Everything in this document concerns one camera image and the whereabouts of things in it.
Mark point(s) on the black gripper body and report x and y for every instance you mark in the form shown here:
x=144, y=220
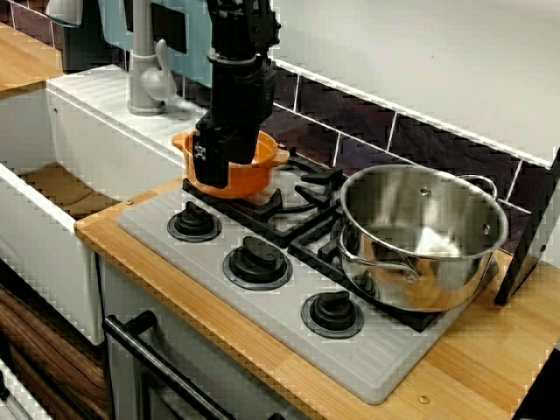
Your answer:
x=240, y=92

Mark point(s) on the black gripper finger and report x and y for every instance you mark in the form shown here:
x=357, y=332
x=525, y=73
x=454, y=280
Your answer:
x=242, y=146
x=210, y=157

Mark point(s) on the orange plastic toy pot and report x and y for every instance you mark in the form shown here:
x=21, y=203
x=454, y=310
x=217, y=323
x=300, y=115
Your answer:
x=249, y=179

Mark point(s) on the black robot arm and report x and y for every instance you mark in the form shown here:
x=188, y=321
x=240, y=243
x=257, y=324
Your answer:
x=240, y=26

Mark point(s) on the teal blue cabinet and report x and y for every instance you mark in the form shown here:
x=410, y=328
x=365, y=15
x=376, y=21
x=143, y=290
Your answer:
x=197, y=44

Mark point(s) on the black stove knob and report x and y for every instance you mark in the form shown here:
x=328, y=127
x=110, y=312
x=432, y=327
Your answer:
x=256, y=260
x=192, y=221
x=330, y=310

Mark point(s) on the black burner grate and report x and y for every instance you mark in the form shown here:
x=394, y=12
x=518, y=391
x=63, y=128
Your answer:
x=317, y=177
x=327, y=251

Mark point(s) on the white toy sink basin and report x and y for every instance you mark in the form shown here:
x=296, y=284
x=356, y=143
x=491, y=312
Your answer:
x=109, y=144

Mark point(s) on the grey toy faucet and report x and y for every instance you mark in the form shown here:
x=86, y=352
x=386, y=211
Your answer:
x=140, y=65

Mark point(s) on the grey toy stove panel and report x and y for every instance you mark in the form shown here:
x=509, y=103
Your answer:
x=262, y=312

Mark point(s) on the clear glass container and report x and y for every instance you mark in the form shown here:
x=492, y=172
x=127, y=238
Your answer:
x=65, y=13

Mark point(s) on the white oven door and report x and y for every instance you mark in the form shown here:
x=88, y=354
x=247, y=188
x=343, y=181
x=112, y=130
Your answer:
x=197, y=350

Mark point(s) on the stainless steel pot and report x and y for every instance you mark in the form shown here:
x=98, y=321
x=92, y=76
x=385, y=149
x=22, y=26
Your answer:
x=437, y=280

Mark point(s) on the black side panel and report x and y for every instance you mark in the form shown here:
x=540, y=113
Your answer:
x=525, y=245

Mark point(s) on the silver metal frame rail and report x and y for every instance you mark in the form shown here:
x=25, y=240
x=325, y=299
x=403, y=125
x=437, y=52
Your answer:
x=17, y=402

